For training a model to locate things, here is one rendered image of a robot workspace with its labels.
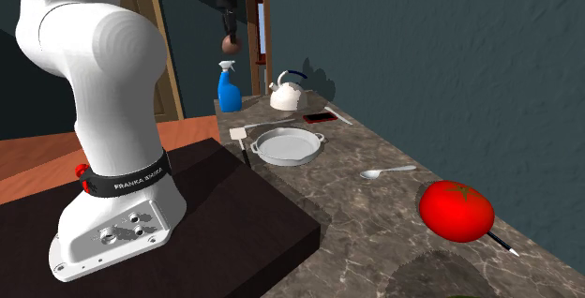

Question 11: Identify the brown round ball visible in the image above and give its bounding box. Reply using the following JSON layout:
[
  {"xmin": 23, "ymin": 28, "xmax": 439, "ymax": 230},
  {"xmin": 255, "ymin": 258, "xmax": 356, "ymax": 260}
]
[{"xmin": 221, "ymin": 35, "xmax": 243, "ymax": 55}]

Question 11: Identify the wooden framed window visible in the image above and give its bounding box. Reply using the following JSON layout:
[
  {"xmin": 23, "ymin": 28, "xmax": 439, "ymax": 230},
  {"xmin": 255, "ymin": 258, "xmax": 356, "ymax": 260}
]
[{"xmin": 243, "ymin": 0, "xmax": 275, "ymax": 97}]

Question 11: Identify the blue spray bottle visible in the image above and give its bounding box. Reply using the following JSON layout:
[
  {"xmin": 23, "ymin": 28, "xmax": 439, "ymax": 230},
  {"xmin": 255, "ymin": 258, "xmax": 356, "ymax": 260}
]
[{"xmin": 217, "ymin": 60, "xmax": 244, "ymax": 113}]

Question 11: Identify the wooden door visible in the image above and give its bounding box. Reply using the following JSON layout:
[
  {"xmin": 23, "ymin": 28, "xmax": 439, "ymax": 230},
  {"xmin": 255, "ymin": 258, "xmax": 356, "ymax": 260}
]
[{"xmin": 119, "ymin": 0, "xmax": 186, "ymax": 124}]

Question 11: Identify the grey long butter knife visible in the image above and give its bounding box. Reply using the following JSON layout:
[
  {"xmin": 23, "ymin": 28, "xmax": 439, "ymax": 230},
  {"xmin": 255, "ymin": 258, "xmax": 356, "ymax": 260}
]
[{"xmin": 244, "ymin": 118, "xmax": 298, "ymax": 130}]

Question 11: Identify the red and black phone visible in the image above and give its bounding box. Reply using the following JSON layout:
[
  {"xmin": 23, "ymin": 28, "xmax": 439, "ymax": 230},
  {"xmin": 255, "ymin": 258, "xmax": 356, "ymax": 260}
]
[{"xmin": 302, "ymin": 112, "xmax": 339, "ymax": 125}]

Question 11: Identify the white round pan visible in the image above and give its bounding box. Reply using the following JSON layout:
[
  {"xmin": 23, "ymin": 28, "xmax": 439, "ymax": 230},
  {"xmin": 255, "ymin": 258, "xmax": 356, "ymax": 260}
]
[{"xmin": 248, "ymin": 126, "xmax": 326, "ymax": 168}]

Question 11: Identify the white table knife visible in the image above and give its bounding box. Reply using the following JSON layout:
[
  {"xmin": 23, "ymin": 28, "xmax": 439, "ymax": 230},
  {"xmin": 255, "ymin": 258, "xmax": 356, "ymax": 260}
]
[{"xmin": 323, "ymin": 106, "xmax": 354, "ymax": 127}]

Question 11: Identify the dark robot stand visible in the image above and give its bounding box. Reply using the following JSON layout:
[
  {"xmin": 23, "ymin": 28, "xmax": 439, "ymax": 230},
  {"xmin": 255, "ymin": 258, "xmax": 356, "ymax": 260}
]
[{"xmin": 0, "ymin": 138, "xmax": 322, "ymax": 298}]

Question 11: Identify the silver spoon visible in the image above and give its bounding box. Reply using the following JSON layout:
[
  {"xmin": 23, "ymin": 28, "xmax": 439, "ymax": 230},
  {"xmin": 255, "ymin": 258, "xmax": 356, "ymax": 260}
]
[{"xmin": 358, "ymin": 164, "xmax": 418, "ymax": 181}]

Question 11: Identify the red tomato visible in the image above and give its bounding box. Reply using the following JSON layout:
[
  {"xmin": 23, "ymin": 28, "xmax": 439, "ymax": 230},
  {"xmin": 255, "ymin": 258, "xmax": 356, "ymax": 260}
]
[{"xmin": 418, "ymin": 179, "xmax": 497, "ymax": 245}]

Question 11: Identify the black pen with white tip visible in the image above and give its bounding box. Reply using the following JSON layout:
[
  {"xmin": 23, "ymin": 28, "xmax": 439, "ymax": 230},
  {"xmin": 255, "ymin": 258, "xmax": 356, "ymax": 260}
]
[{"xmin": 486, "ymin": 231, "xmax": 521, "ymax": 258}]

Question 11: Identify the white kettle with blue handle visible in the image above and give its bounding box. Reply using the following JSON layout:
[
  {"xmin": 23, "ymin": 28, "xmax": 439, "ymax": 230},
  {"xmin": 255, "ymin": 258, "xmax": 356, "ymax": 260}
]
[{"xmin": 267, "ymin": 69, "xmax": 309, "ymax": 112}]

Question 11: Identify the white spatula with black handle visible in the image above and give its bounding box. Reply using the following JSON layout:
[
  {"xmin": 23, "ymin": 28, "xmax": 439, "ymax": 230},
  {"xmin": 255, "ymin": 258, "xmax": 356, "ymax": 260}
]
[{"xmin": 229, "ymin": 126, "xmax": 253, "ymax": 169}]

